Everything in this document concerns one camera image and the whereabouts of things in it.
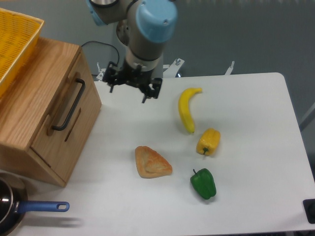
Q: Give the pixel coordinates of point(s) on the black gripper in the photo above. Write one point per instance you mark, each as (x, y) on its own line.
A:
(135, 77)

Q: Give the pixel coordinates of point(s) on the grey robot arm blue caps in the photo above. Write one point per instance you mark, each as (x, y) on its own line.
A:
(151, 24)

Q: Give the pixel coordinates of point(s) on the wooden drawer cabinet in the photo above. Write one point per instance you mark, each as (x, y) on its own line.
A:
(26, 104)

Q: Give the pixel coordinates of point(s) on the yellow banana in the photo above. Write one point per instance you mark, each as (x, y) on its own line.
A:
(183, 108)

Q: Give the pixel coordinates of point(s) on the triangular bread pastry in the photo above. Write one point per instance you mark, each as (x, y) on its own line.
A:
(151, 164)

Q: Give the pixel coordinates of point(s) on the yellow bell pepper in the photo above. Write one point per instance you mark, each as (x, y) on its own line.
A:
(208, 142)

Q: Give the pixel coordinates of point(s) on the yellow plastic basket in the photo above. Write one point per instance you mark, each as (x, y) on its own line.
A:
(19, 34)

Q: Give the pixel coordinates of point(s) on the green bell pepper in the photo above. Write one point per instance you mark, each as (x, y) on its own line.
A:
(203, 183)

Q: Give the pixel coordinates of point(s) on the white metal table bracket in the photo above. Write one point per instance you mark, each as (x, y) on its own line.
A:
(230, 69)

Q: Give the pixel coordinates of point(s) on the blue handled frying pan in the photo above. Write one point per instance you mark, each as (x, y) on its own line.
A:
(14, 203)

